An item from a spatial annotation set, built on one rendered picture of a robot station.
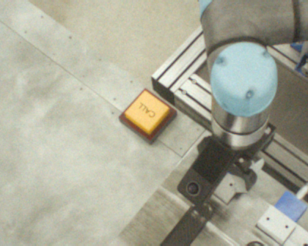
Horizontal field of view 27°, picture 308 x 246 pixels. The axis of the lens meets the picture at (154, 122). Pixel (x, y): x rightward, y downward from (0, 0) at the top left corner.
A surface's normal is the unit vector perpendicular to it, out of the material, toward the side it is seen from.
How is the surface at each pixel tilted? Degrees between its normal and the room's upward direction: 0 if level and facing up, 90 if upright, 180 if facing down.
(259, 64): 0
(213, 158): 33
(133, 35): 0
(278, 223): 0
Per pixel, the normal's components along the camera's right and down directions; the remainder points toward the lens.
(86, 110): -0.07, -0.40
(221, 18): -0.47, -0.31
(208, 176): -0.42, 0.04
